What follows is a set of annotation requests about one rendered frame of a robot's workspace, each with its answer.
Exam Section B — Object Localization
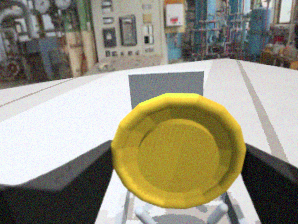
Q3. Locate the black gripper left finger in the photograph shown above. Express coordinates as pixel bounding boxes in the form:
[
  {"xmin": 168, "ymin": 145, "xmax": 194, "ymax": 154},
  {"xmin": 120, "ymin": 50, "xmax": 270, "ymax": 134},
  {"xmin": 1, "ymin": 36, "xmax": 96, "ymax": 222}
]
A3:
[{"xmin": 0, "ymin": 140, "xmax": 114, "ymax": 224}]

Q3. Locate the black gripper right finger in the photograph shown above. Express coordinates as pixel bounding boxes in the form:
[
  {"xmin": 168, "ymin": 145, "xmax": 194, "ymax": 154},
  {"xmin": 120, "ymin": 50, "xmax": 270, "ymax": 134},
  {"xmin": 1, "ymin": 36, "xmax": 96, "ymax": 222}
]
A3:
[{"xmin": 241, "ymin": 143, "xmax": 298, "ymax": 224}]

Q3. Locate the yellow plate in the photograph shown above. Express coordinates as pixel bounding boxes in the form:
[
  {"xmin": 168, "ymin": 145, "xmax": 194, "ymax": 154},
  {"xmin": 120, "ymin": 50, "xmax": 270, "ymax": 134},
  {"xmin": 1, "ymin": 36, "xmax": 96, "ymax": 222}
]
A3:
[{"xmin": 111, "ymin": 93, "xmax": 246, "ymax": 209}]

